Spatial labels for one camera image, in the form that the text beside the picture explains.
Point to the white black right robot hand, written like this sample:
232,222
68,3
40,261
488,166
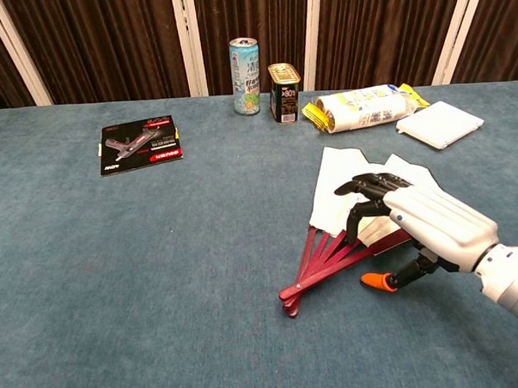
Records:
441,224

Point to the red ribbed paper fan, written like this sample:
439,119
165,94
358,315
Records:
327,191

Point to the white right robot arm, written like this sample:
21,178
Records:
512,282

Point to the white flat plastic box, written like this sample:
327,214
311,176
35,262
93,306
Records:
438,124

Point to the yellow white snack package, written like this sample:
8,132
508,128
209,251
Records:
363,110

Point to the gold black luncheon meat tin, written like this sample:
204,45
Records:
284,98

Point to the light blue drink can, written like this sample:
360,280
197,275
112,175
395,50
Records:
245,78

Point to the black glue gun box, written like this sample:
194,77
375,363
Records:
140,143

